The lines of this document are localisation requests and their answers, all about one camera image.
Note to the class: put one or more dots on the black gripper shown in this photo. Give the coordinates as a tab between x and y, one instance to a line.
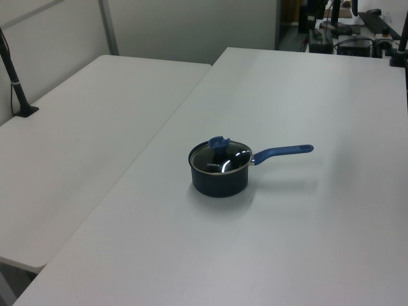
315	7

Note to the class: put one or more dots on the black equipment box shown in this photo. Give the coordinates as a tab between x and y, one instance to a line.
354	48

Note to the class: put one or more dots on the black monitor stand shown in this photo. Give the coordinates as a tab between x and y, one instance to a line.
335	19

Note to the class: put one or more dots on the glass lid blue knob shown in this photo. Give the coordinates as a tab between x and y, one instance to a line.
223	161

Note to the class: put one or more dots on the white side table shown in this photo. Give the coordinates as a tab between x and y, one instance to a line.
79	143

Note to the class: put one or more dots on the grey partition post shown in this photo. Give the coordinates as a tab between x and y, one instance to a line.
110	28

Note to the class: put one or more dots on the black keyboard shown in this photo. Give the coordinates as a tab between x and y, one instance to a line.
377	22

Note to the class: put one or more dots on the black camera stand pole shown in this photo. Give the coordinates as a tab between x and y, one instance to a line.
17	92

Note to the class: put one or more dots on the black clamped stand pole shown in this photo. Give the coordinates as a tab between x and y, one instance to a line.
398	57

